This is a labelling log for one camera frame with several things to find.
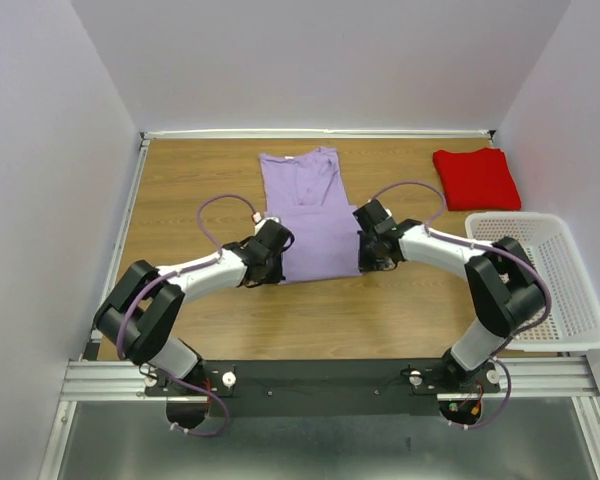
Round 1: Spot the purple t-shirt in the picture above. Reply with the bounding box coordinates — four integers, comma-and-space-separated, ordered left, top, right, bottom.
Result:
259, 147, 360, 284

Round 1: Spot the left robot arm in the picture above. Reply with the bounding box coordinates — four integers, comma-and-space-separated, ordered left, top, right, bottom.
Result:
94, 236, 294, 395

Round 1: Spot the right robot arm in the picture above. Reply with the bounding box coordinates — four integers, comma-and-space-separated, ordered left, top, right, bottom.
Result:
354, 214, 552, 392

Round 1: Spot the folded red t-shirt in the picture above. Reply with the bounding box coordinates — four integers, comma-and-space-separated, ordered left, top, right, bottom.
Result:
432, 148, 522, 211

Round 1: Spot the white plastic basket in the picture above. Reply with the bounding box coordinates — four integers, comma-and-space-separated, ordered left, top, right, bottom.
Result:
465, 212, 600, 353

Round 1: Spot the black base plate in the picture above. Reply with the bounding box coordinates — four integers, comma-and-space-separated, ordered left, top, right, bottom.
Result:
144, 357, 501, 419

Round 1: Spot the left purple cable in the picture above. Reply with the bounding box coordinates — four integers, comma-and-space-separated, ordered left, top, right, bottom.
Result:
115, 193, 261, 437

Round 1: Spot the purple cable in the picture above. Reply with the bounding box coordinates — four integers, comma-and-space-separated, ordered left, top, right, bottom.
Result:
369, 180, 554, 431
115, 193, 261, 437

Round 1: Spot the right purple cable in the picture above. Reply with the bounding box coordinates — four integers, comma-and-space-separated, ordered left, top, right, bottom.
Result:
369, 180, 554, 431

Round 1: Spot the aluminium frame rail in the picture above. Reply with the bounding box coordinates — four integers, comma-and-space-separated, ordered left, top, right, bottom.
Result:
60, 361, 145, 402

